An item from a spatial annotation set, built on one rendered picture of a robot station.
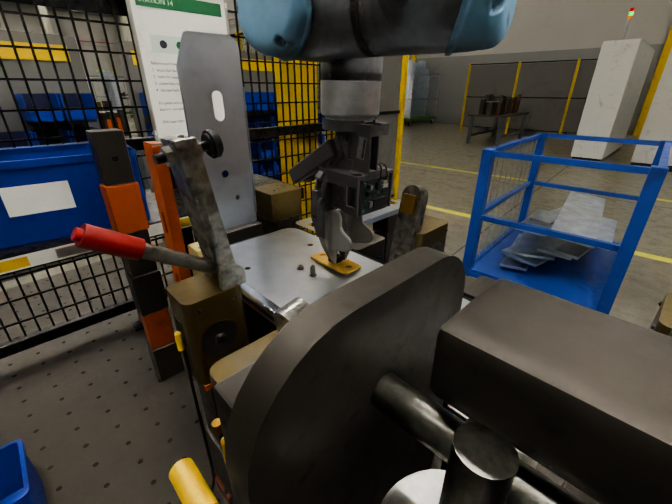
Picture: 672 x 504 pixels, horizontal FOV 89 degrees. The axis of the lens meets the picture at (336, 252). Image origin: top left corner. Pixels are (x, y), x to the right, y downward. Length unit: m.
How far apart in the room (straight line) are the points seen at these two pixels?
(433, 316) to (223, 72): 0.60
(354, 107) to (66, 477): 0.71
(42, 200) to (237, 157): 0.32
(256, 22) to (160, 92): 0.62
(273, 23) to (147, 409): 0.69
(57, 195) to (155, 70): 0.38
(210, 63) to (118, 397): 0.66
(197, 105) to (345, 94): 0.32
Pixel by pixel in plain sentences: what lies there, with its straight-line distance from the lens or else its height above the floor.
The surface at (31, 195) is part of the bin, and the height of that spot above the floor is 1.11.
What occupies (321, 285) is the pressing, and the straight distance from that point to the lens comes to 0.50.
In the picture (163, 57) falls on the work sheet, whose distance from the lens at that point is 0.96.
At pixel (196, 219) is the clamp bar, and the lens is 0.39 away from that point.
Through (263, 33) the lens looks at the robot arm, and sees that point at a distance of 0.35.
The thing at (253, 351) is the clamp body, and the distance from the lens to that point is 0.29.
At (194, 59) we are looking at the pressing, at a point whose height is 1.30.
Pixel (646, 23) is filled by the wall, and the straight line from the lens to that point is 14.39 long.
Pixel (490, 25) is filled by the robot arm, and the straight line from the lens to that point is 0.29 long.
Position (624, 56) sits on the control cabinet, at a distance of 8.09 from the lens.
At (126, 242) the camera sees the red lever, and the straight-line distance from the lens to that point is 0.37.
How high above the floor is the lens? 1.26
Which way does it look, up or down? 25 degrees down
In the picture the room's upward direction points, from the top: straight up
